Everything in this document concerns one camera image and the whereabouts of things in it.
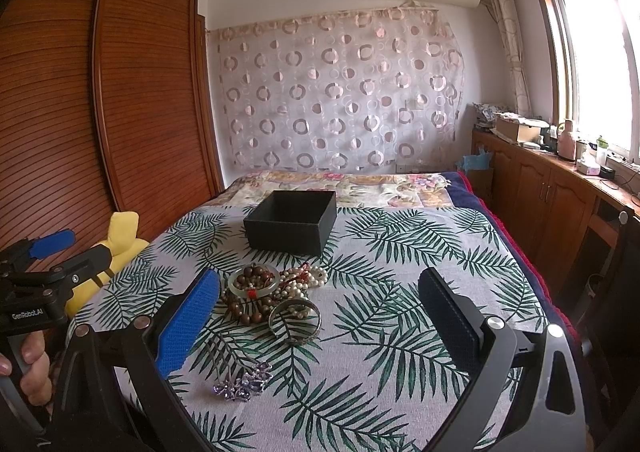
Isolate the blue bag by cabinet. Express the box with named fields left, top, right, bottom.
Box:
left=457, top=148, right=494, bottom=174

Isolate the pink circle patterned curtain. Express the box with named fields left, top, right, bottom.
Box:
left=214, top=7, right=464, bottom=174

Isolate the purple crystal flower hairpin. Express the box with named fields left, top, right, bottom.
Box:
left=202, top=333, right=273, bottom=402

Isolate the yellow plush toy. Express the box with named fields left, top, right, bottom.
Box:
left=65, top=211, right=149, bottom=318

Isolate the cardboard box on cabinet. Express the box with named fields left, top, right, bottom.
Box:
left=496, top=116, right=541, bottom=143

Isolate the palm leaf printed cloth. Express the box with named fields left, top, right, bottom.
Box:
left=76, top=206, right=548, bottom=451

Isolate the silver metal bangle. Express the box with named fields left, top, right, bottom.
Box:
left=268, top=297, right=322, bottom=347

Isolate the person's left hand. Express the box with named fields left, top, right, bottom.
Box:
left=20, top=331, right=52, bottom=406

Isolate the navy blue blanket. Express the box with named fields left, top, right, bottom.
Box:
left=442, top=172, right=580, bottom=349

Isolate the black open jewelry box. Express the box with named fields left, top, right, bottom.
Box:
left=243, top=190, right=337, bottom=256

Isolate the tied beige window curtain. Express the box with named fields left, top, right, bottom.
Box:
left=489, top=0, right=532, bottom=116

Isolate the large white pearl necklace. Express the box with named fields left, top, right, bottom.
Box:
left=271, top=265, right=330, bottom=320

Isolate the window with wooden frame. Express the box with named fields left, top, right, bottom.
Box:
left=540, top=0, right=639, bottom=163

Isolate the floral bed quilt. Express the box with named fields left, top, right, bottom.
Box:
left=207, top=171, right=454, bottom=209

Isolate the brown wooden bead bracelet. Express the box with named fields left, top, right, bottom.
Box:
left=220, top=265, right=281, bottom=326

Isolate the pink thermos jug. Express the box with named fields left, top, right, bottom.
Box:
left=556, top=119, right=577, bottom=162

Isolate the wooden side cabinet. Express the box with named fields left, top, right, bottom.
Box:
left=472, top=131, right=639, bottom=310

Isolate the green jade bangle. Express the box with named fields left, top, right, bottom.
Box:
left=227, top=264, right=281, bottom=301

